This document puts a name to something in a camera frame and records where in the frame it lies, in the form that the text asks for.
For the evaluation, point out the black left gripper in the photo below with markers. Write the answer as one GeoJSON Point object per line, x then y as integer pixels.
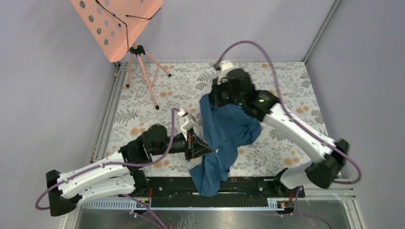
{"type": "Point", "coordinates": [194, 148]}

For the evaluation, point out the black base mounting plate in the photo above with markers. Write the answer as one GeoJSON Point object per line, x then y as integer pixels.
{"type": "Point", "coordinates": [234, 188]}

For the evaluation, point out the pink music stand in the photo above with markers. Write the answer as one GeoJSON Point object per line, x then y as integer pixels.
{"type": "Point", "coordinates": [116, 25]}

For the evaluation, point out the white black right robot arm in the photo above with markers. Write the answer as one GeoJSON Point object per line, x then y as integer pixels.
{"type": "Point", "coordinates": [327, 155]}

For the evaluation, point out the floral patterned table mat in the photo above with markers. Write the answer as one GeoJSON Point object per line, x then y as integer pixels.
{"type": "Point", "coordinates": [182, 85]}

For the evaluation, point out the blue shirt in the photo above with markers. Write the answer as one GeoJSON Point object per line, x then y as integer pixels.
{"type": "Point", "coordinates": [225, 129]}

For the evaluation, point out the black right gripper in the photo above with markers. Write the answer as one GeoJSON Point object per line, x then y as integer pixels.
{"type": "Point", "coordinates": [214, 95]}

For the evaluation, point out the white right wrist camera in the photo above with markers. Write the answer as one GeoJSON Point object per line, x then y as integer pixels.
{"type": "Point", "coordinates": [223, 68]}

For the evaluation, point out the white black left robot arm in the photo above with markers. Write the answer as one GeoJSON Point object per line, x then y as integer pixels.
{"type": "Point", "coordinates": [120, 172]}

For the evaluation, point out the white slotted cable duct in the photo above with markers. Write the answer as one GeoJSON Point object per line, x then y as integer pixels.
{"type": "Point", "coordinates": [179, 204]}

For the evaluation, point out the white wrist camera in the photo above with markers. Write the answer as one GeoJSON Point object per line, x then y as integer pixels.
{"type": "Point", "coordinates": [223, 68]}
{"type": "Point", "coordinates": [186, 121]}

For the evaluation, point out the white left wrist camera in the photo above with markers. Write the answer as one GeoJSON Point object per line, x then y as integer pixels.
{"type": "Point", "coordinates": [186, 121]}

